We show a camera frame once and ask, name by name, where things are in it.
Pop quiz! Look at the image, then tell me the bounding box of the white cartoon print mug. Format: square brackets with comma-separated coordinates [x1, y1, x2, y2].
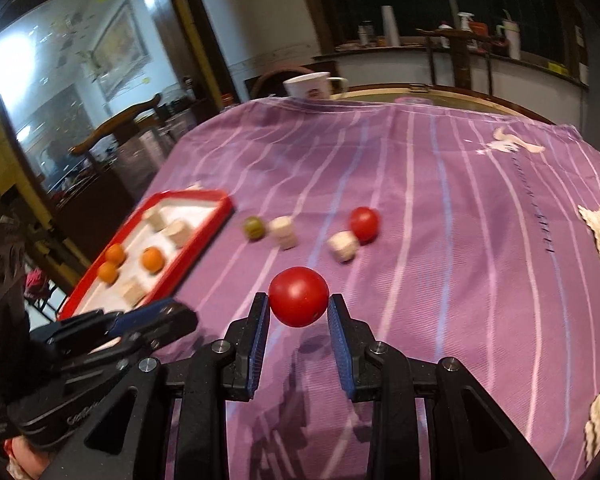
[283, 72, 350, 101]

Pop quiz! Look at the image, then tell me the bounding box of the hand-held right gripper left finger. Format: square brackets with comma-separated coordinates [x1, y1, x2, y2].
[45, 291, 272, 480]

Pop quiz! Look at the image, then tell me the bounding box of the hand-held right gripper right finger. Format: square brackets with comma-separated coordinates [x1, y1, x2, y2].
[328, 294, 556, 480]

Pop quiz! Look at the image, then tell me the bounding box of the white spray bottle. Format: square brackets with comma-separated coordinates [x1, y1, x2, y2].
[457, 12, 476, 46]

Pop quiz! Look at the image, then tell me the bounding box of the white paper roll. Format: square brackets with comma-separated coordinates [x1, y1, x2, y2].
[381, 6, 401, 47]

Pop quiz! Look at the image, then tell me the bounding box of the white tumbler with straw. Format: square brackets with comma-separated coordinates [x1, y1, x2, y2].
[502, 10, 522, 60]

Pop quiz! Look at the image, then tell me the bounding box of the green grape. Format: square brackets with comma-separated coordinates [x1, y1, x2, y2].
[243, 216, 267, 242]

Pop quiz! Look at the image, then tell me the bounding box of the wooden chair with curved backrest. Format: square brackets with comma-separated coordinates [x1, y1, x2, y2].
[70, 92, 163, 156]

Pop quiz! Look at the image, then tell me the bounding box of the pink cloth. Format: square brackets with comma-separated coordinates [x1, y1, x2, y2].
[25, 267, 48, 301]

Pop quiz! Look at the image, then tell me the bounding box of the purple striped cloth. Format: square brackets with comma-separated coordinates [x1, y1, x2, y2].
[67, 95, 600, 480]

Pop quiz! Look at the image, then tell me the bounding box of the red tomato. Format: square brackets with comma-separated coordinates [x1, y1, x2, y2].
[268, 266, 330, 328]
[349, 206, 381, 243]

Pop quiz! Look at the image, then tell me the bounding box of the wooden chair back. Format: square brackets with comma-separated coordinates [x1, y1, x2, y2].
[417, 27, 496, 93]

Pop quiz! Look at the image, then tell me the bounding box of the peeled sugarcane piece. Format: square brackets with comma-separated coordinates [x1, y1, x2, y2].
[144, 208, 168, 232]
[269, 215, 298, 250]
[162, 219, 191, 248]
[327, 231, 359, 262]
[120, 277, 146, 307]

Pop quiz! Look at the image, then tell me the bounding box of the person's left hand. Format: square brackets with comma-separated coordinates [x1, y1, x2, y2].
[2, 435, 48, 480]

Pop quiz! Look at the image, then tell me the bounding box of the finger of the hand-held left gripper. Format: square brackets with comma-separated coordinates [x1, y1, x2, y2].
[45, 297, 178, 346]
[105, 305, 199, 361]

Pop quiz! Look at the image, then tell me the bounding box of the red tray with white inside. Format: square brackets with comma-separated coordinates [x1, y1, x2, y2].
[57, 189, 233, 323]

